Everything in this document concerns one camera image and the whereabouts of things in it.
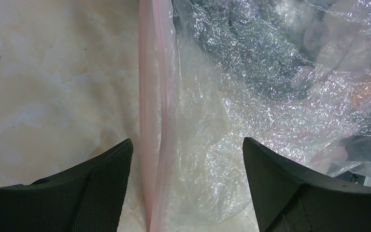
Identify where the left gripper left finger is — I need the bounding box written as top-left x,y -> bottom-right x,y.
0,139 -> 133,232

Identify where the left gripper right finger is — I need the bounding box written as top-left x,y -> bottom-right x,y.
243,137 -> 371,232

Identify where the clear zip top bag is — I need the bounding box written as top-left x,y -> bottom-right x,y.
139,0 -> 371,232

